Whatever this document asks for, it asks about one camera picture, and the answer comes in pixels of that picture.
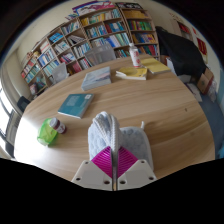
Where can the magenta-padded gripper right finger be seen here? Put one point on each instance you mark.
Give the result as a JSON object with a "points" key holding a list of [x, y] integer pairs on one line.
{"points": [[136, 173]]}

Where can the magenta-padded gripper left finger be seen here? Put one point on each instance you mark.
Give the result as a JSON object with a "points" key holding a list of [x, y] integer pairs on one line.
{"points": [[91, 173]]}

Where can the white textured towel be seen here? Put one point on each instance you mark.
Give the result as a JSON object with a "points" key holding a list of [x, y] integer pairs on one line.
{"points": [[133, 141]]}

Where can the green plastic bag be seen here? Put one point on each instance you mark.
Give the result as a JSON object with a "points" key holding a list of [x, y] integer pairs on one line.
{"points": [[46, 135]]}

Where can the teal book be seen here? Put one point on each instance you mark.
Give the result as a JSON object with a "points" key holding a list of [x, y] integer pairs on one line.
{"points": [[75, 105]]}

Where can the grey book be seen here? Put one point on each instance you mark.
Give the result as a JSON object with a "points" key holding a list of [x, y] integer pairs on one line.
{"points": [[96, 78]]}

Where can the dark office chair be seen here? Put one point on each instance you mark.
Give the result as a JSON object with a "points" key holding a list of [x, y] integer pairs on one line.
{"points": [[23, 104]]}

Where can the window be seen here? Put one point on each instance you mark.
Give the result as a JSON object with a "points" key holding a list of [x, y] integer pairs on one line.
{"points": [[6, 123]]}

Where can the yellow book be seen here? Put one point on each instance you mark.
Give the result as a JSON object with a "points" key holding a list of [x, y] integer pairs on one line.
{"points": [[132, 73], [155, 66]]}

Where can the grey mesh office chair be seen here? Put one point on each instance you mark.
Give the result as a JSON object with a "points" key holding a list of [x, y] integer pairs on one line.
{"points": [[101, 55], [60, 73]]}

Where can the cardboard box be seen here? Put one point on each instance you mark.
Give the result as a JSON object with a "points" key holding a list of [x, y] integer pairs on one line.
{"points": [[205, 81]]}

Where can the clear plastic bottle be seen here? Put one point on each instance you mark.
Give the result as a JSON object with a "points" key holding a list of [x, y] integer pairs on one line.
{"points": [[135, 56]]}

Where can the black cloth cover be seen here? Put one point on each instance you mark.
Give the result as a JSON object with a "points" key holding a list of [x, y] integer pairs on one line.
{"points": [[180, 53]]}

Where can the wooden bookshelf unit with books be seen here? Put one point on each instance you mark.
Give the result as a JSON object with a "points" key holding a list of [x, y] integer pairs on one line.
{"points": [[100, 30]]}

